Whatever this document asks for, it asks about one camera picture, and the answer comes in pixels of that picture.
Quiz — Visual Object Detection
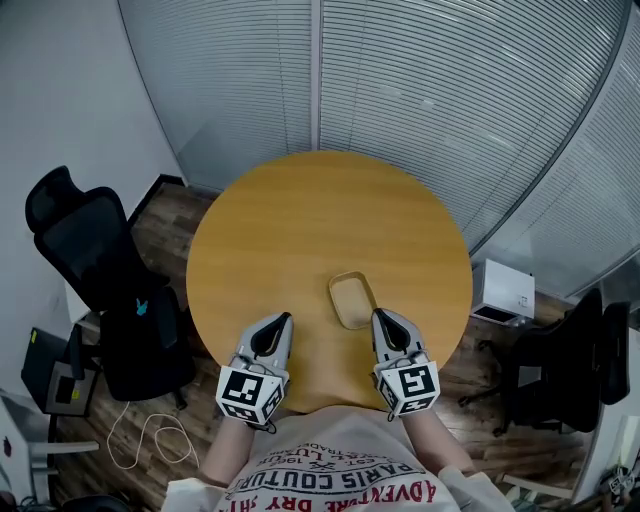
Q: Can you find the white cable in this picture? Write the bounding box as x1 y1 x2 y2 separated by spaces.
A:
105 398 201 472

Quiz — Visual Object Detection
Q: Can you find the black mesh office chair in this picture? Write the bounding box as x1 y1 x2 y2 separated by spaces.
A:
24 165 198 410

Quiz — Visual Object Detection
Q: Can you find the glass partition with blinds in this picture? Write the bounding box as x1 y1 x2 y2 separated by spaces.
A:
116 0 640 301

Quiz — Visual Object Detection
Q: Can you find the person's left forearm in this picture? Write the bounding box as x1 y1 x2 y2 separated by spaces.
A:
199 415 257 489

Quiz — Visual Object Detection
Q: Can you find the white printed t-shirt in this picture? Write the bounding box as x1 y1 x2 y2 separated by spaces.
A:
161 404 517 512

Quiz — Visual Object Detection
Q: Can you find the white shelf unit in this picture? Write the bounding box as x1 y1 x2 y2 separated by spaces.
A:
0 388 101 504

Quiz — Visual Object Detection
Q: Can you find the black and grey box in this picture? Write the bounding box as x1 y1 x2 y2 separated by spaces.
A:
20 326 102 419

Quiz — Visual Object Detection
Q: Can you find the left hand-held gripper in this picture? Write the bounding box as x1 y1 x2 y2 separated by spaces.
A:
215 312 296 427

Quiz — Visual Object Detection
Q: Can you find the white cardboard box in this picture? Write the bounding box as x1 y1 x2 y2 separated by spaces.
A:
470 258 538 327

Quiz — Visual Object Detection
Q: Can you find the round wooden table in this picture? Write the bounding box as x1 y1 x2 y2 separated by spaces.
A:
185 150 474 415

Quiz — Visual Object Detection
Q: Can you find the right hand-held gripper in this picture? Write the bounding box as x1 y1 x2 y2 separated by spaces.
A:
370 307 442 419

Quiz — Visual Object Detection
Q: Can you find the person's right forearm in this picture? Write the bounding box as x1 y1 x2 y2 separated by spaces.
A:
399 410 475 477

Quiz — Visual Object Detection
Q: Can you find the shallow beige container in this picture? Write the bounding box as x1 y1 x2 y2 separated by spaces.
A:
328 270 379 331

